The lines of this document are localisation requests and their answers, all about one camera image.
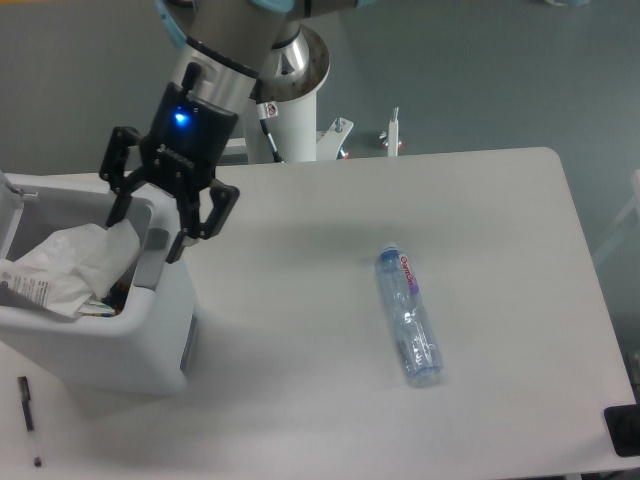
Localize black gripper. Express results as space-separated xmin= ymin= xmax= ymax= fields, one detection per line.
xmin=98 ymin=82 xmax=241 ymax=265

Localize white plastic wrapper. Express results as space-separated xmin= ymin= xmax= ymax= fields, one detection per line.
xmin=1 ymin=219 xmax=140 ymax=318

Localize clear plastic water bottle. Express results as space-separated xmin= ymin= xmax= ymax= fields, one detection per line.
xmin=374 ymin=242 xmax=444 ymax=387

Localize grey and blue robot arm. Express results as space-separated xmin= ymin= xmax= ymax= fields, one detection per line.
xmin=99 ymin=1 xmax=365 ymax=263

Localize white trash can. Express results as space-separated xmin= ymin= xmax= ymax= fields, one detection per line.
xmin=1 ymin=174 xmax=197 ymax=395

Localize colourful snack wrapper in bin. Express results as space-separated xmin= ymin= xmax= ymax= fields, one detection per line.
xmin=78 ymin=282 xmax=130 ymax=318

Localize black pen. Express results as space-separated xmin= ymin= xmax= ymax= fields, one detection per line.
xmin=17 ymin=376 xmax=43 ymax=468

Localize black device at table edge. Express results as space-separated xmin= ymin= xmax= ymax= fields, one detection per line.
xmin=604 ymin=404 xmax=639 ymax=458

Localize black cable on pedestal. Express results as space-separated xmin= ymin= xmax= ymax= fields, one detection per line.
xmin=253 ymin=94 xmax=286 ymax=164

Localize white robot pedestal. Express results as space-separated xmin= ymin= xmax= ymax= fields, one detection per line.
xmin=223 ymin=22 xmax=354 ymax=164

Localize white pedestal foot bracket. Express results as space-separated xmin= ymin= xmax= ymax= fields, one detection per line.
xmin=379 ymin=106 xmax=404 ymax=157

